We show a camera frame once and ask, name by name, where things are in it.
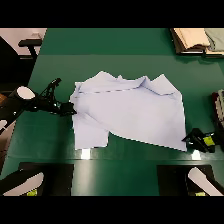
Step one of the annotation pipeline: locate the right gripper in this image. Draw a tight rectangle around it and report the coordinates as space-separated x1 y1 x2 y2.
181 127 218 154

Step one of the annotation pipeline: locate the pale lavender shirt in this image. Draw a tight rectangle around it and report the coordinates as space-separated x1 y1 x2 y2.
68 70 188 153

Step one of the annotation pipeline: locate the grey-green garment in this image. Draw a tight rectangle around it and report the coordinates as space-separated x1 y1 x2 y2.
203 27 224 56

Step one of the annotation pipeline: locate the brown garment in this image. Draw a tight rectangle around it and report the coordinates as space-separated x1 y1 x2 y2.
169 27 205 56

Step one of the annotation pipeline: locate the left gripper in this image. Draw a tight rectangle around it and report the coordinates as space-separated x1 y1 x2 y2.
59 101 78 117

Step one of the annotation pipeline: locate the beige garment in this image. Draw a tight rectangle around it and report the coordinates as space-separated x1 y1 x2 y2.
173 27 212 52

